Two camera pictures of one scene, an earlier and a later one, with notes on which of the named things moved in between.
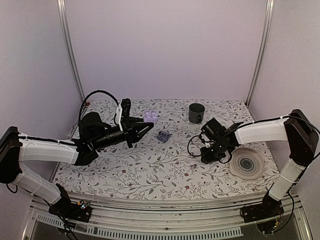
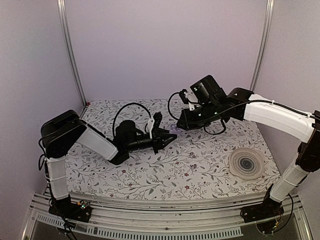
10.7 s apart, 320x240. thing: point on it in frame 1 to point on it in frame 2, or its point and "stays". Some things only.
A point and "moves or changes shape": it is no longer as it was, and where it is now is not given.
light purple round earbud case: [150, 116] moves or changes shape
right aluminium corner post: [270, 11] stays
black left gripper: [131, 132] to [158, 138]
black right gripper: [206, 158] to [188, 124]
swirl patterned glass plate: [246, 163] stays
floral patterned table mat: [166, 163] stays
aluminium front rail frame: [218, 217] stays
